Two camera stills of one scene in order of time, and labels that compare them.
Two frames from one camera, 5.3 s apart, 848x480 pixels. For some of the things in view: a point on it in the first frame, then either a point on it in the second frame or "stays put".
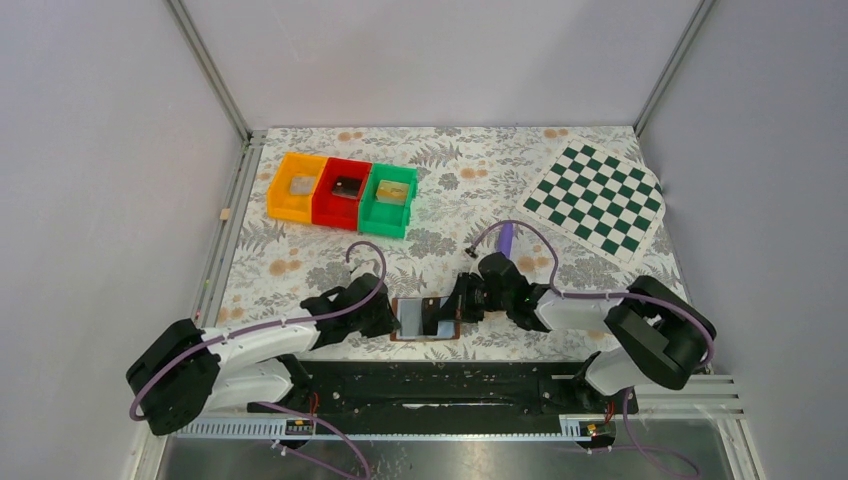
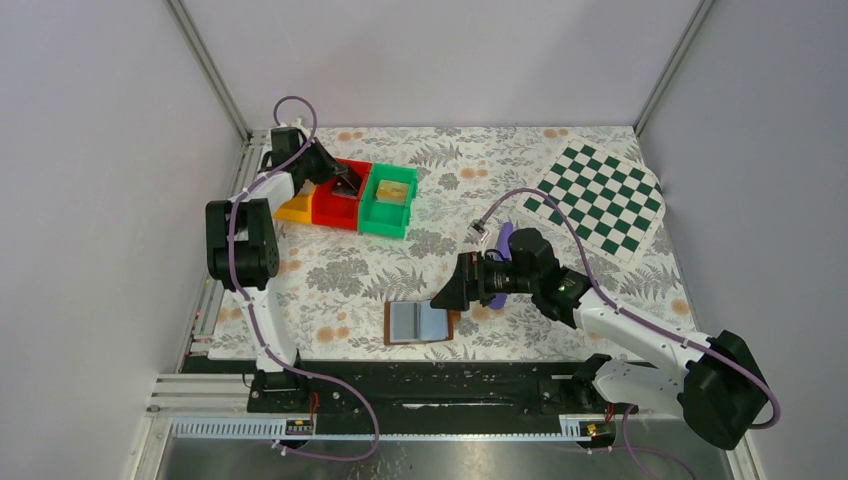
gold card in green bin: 392,192 stays put
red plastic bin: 334,210 stays put
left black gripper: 383,327 -> 328,164
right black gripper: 459,307 -> 468,283
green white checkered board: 597,202 stays put
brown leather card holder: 416,319 stays put
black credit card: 430,315 -> 347,184
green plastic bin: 384,218 stays put
